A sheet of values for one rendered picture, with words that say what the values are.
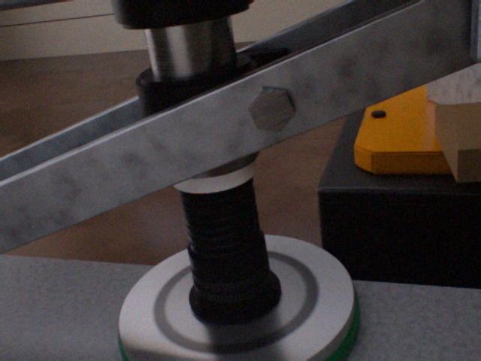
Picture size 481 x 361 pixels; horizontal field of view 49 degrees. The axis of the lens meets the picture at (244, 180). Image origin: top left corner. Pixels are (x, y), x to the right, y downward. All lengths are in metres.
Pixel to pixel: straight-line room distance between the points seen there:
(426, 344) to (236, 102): 0.25
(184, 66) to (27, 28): 8.13
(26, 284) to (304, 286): 0.32
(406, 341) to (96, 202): 0.27
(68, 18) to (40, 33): 0.55
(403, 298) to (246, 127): 0.25
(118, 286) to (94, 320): 0.05
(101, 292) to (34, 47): 7.97
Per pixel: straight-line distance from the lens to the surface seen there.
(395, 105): 1.12
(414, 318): 0.50
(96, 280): 0.62
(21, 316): 0.60
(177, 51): 0.37
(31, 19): 8.40
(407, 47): 0.34
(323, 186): 0.88
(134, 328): 0.48
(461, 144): 0.78
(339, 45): 0.34
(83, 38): 7.91
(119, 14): 0.38
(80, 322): 0.56
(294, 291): 0.48
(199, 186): 0.40
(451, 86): 1.06
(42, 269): 0.67
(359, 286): 0.53
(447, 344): 0.48
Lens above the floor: 1.12
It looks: 24 degrees down
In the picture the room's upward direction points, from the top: 9 degrees counter-clockwise
